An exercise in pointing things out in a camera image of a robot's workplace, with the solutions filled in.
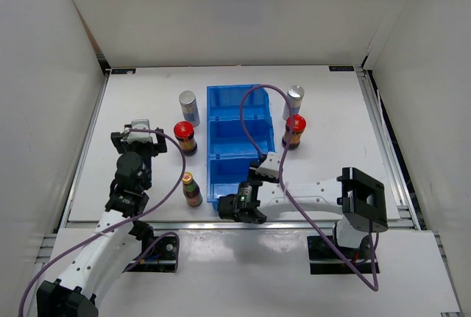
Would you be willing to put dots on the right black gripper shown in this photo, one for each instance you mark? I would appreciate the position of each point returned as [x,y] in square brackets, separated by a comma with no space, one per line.
[253,176]

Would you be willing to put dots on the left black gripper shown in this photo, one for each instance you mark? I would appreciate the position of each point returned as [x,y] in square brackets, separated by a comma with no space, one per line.
[160,147]

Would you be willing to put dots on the yellow-capped sauce bottle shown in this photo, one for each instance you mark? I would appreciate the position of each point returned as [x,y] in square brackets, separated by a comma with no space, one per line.
[191,190]

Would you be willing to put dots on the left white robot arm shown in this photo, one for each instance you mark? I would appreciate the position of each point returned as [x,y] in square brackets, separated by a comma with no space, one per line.
[119,237]

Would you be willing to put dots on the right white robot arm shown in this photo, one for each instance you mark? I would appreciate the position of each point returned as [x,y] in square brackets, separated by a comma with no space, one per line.
[355,196]

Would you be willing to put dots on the blue three-compartment plastic bin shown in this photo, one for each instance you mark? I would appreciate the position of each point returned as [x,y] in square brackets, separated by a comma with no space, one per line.
[229,151]

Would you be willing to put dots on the left red-lidded sauce jar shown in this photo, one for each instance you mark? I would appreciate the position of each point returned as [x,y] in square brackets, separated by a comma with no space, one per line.
[184,133]

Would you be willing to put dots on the red-lidded sauce jar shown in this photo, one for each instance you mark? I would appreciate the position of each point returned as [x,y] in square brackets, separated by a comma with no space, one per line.
[184,133]
[294,129]

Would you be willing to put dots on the left silver-capped white shaker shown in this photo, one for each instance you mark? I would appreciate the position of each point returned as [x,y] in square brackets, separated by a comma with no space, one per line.
[187,100]

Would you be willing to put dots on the silver-capped white shaker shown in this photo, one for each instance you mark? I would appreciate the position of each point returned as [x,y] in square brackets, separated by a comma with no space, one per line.
[187,100]
[295,95]

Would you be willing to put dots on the right red-lidded sauce jar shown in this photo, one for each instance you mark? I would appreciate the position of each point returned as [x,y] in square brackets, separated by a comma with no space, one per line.
[294,129]

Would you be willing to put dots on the right silver-capped white shaker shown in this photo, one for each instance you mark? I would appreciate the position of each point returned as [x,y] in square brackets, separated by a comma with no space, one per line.
[295,95]

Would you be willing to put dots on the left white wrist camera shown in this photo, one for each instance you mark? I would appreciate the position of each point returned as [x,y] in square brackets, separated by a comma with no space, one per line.
[137,131]

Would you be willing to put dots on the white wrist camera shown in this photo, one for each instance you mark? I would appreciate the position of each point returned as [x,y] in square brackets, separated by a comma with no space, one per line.
[137,131]
[269,167]

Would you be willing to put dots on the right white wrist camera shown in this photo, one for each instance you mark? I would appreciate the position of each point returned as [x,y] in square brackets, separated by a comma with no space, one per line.
[269,167]

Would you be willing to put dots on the aluminium frame rail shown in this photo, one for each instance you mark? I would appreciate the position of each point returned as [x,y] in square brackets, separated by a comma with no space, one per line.
[401,224]

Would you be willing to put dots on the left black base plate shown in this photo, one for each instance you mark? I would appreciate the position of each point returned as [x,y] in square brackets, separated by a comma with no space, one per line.
[159,254]

